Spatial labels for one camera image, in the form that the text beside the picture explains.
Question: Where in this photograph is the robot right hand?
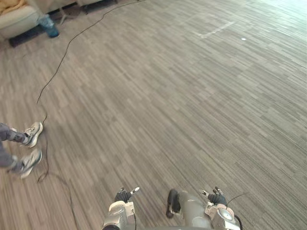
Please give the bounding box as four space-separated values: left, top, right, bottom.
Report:
200 186 227 206

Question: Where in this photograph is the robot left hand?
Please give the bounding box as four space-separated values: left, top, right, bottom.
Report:
114 186 141 203

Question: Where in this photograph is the robot silver leg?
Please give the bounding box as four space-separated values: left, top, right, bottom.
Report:
178 191 213 230

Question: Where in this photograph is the robot dark foot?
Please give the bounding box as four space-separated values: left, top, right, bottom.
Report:
165 189 181 219

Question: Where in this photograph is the person's white sneaker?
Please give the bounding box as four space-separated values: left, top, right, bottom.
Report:
23 121 44 149
18 148 43 180

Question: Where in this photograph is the person's leg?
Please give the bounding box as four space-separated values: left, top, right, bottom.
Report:
0 141 24 173
0 122 27 144

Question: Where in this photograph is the blue water bottle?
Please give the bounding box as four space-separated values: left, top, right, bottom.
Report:
37 13 59 38

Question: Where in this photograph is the white stand leg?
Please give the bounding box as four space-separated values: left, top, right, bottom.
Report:
59 8 71 25

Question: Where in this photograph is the beige sofa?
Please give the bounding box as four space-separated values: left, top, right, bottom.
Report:
26 0 120 15
0 4 48 48

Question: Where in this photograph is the yellow cloth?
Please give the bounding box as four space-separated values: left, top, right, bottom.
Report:
0 0 27 15

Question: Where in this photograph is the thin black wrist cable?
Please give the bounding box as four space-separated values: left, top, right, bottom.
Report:
226 192 249 206

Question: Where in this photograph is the long black floor cable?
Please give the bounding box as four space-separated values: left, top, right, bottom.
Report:
35 0 147 230

